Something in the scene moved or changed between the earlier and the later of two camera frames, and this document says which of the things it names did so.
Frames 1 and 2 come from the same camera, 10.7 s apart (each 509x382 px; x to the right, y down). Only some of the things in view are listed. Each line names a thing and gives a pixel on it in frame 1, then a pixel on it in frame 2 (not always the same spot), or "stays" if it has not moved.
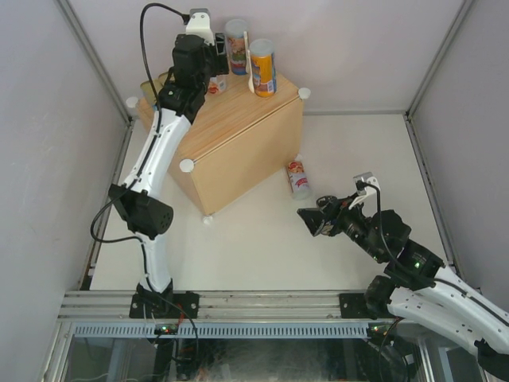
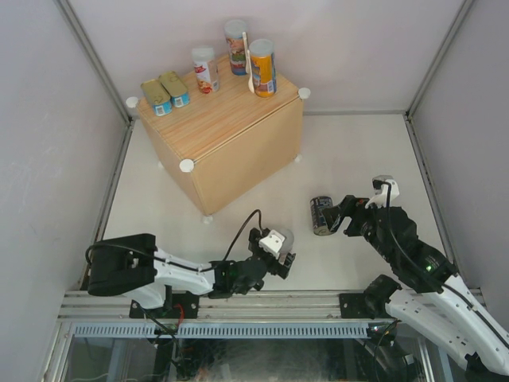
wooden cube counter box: [236, 141] stays
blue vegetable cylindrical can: [263, 67] stays
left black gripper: [218, 54] → [276, 266]
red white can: [298, 180] → [288, 243]
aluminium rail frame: [108, 305] stays
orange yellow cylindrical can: [235, 30] stays
